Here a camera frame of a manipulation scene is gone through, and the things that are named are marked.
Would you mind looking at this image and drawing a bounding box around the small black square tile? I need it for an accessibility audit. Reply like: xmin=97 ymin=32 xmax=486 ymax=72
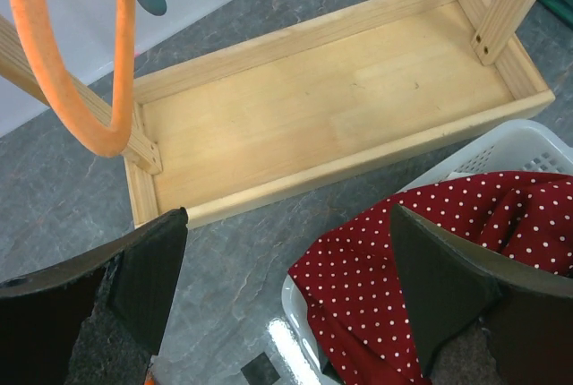
xmin=241 ymin=352 xmax=280 ymax=385

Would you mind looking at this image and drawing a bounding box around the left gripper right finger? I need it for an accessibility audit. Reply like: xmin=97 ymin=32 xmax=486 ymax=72
xmin=390 ymin=205 xmax=572 ymax=384

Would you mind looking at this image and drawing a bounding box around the orange cloth on floor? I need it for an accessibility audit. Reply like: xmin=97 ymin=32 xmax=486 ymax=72
xmin=144 ymin=369 xmax=156 ymax=385

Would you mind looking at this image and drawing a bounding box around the wooden clothes rack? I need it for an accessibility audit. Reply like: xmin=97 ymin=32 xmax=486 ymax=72
xmin=1 ymin=0 xmax=554 ymax=227

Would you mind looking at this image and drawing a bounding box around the orange plastic hanger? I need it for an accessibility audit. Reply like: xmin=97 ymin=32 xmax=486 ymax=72
xmin=1 ymin=0 xmax=116 ymax=136

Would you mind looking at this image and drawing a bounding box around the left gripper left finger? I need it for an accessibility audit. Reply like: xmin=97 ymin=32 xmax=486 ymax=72
xmin=1 ymin=208 xmax=188 ymax=384

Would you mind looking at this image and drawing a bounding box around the red polka dot garment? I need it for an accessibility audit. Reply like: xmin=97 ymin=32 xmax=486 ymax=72
xmin=289 ymin=171 xmax=572 ymax=384

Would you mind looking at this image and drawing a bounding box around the white plastic basket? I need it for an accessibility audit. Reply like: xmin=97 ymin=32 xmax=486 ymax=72
xmin=281 ymin=119 xmax=572 ymax=384

